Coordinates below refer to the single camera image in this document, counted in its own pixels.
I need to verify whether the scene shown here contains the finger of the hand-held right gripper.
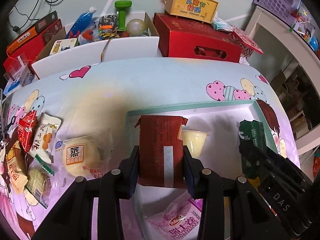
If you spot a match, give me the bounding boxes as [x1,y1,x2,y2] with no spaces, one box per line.
[239,144,269,168]

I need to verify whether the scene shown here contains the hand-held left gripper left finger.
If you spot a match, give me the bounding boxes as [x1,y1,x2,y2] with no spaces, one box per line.
[32,145,140,240]

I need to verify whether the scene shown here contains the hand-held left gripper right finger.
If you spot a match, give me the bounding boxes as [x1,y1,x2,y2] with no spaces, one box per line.
[184,146,285,240]

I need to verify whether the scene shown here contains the dark green snack packet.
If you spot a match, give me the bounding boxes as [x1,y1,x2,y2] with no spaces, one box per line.
[239,120,267,180]

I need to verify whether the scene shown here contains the yellow jelly cup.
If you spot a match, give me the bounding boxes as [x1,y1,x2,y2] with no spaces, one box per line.
[182,129,210,158]

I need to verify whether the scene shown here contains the dark red snack packet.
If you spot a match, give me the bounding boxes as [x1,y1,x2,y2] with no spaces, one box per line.
[134,115,189,188]

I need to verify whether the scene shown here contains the teal-rimmed white cardboard tray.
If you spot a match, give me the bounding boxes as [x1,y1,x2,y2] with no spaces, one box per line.
[126,100,278,240]

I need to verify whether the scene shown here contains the pink snack packet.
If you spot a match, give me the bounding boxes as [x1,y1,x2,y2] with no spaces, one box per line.
[146,195,202,240]

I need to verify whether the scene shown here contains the round steamed cake packet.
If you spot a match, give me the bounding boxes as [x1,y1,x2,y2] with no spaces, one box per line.
[54,137,106,181]

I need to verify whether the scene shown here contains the white orange-print snack packet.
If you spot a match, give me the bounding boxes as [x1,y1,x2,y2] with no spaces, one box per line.
[28,112,62,158]

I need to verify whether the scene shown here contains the clear green-edged snack packet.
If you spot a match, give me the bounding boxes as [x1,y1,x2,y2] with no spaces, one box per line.
[26,154,55,208]

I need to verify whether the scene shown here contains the bright red snack packet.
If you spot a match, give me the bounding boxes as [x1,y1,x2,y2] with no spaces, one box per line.
[18,112,38,153]

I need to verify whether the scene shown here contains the beige snack packet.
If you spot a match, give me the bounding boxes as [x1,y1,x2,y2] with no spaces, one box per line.
[5,147,28,195]

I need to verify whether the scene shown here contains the brown cardboard box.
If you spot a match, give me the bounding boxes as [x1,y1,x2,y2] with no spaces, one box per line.
[271,69,313,130]

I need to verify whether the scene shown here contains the red patterned paper box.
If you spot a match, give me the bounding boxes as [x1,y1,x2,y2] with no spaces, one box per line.
[231,26,264,63]

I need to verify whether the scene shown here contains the white cardboard storage box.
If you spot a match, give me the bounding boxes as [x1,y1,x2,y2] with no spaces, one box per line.
[31,11,160,80]

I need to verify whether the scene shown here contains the large red gift box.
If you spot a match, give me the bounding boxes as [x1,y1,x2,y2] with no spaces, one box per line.
[153,12,242,63]

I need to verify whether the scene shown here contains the light blue tissue pack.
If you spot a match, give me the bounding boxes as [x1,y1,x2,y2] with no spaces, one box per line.
[211,17,235,32]

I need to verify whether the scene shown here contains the white shelf unit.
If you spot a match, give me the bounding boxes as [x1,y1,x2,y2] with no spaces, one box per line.
[244,5,320,120]

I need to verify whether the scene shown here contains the small cream carton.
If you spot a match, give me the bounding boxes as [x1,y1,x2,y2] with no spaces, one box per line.
[49,38,78,56]

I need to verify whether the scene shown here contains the clear round ball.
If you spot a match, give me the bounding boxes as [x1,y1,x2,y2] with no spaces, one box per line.
[126,19,147,37]

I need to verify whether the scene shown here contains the blue white pack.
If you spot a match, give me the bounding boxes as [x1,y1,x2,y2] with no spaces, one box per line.
[4,69,35,96]

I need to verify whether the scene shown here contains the colourful toy bundle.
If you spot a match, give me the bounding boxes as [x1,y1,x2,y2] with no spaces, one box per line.
[97,15,121,39]

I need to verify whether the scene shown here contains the green dumbbell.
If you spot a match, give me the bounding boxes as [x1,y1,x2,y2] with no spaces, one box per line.
[114,0,134,32]

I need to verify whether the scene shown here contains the clear plastic box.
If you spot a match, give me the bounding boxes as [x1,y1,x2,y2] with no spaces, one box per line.
[4,52,34,80]

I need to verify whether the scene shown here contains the blue water bottle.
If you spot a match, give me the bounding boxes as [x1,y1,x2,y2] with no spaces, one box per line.
[67,6,97,39]

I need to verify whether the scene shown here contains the plain red box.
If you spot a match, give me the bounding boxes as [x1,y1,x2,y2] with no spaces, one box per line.
[3,34,46,73]

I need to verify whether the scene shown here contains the dark brown box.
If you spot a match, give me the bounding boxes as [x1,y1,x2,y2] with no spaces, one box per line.
[34,10,63,44]

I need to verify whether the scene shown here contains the orange cardboard box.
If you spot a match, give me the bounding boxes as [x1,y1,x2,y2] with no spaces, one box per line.
[6,27,38,55]

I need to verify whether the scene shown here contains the yellow gift box with handle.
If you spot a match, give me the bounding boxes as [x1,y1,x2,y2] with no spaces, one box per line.
[164,0,220,25]

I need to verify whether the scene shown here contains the black cables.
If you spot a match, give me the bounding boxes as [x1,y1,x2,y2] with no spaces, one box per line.
[7,0,68,32]

